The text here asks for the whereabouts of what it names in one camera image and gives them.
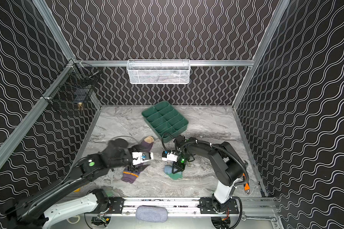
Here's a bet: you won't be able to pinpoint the purple sock tan toe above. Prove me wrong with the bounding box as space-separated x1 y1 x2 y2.
121 136 154 184

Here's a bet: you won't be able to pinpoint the blue sock orange cuff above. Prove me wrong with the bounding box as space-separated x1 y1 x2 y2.
164 165 183 180

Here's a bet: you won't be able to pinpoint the green compartment tray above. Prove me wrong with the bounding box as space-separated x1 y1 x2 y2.
141 101 189 143

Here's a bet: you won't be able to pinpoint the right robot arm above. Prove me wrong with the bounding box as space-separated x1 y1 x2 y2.
171 135 249 205

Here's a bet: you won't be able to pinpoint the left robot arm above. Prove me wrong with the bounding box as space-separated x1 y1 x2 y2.
5 138 154 229

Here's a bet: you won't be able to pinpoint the grey cloth pad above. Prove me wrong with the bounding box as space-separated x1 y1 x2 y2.
135 206 168 222

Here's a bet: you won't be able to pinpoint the brass padlock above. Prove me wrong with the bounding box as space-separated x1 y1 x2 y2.
77 102 84 112

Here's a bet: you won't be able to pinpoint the silver combination wrench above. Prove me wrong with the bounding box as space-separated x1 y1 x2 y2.
241 213 277 222

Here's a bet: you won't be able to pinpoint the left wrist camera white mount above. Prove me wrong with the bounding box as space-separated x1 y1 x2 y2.
132 152 154 166

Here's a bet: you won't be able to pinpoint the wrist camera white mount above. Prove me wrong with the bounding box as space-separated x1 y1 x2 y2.
132 152 154 166
162 151 178 162

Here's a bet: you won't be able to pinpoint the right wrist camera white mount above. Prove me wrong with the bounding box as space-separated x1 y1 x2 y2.
162 151 178 162

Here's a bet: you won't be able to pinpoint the front aluminium rail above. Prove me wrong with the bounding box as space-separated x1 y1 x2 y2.
100 197 277 217

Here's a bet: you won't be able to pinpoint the adjustable wrench orange handle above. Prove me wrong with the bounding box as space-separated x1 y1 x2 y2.
242 173 251 195

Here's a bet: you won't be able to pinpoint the scissors cream handles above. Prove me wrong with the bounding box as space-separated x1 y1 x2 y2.
67 215 81 224

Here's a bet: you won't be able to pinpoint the white wire basket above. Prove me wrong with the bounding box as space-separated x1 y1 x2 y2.
127 59 191 85

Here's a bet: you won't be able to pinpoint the black wire basket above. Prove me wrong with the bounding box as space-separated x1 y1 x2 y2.
45 63 100 116

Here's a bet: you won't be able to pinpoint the aluminium frame profile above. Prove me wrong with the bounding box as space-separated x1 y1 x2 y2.
33 0 76 60

